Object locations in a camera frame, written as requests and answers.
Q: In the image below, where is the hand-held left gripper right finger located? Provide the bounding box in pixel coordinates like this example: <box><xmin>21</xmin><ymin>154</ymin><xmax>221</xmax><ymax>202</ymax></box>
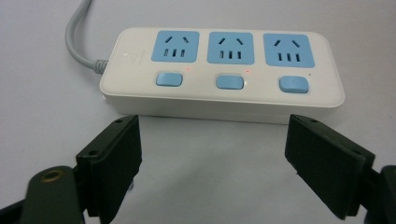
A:
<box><xmin>284</xmin><ymin>113</ymin><xmax>376</xmax><ymax>221</ymax></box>

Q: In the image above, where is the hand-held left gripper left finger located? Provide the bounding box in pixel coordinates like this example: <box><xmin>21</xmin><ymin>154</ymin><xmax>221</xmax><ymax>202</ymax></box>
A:
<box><xmin>75</xmin><ymin>114</ymin><xmax>143</xmax><ymax>224</ymax></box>

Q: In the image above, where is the white and blue power strip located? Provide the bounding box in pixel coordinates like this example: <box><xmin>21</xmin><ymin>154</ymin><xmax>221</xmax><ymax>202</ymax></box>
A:
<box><xmin>99</xmin><ymin>27</ymin><xmax>346</xmax><ymax>125</ymax></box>

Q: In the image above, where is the grey power cable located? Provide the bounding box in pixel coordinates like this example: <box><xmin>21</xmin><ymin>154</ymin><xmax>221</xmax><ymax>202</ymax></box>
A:
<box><xmin>64</xmin><ymin>0</ymin><xmax>109</xmax><ymax>75</ymax></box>

